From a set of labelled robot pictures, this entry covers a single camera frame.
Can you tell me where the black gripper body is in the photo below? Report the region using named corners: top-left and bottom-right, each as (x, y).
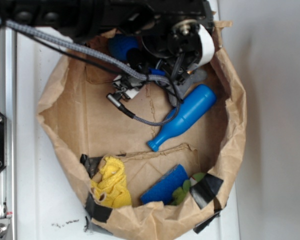
top-left (126, 14), bottom-right (215, 83)

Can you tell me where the blue ball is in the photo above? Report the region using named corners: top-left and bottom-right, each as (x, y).
top-left (108, 34), bottom-right (139, 61)

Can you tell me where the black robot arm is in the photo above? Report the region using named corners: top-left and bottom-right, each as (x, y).
top-left (0, 0), bottom-right (215, 88)

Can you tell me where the grey plush bunny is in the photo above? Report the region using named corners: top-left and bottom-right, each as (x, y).
top-left (167, 69), bottom-right (208, 107)

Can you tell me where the blue plastic bottle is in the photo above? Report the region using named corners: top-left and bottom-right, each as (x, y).
top-left (147, 84), bottom-right (217, 152)

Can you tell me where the blue sponge block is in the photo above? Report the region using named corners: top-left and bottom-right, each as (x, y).
top-left (140, 164), bottom-right (189, 205)

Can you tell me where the green plush toy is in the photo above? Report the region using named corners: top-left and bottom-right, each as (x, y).
top-left (170, 172), bottom-right (206, 206)

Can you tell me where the yellow cloth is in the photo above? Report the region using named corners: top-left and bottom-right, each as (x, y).
top-left (90, 155), bottom-right (132, 208)

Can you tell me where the brown paper bag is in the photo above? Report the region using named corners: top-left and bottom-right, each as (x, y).
top-left (37, 20), bottom-right (247, 240)

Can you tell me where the aluminium frame rail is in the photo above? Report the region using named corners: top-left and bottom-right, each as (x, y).
top-left (0, 28), bottom-right (17, 240)

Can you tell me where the grey braided cable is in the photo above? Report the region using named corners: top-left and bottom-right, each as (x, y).
top-left (0, 14), bottom-right (183, 126)

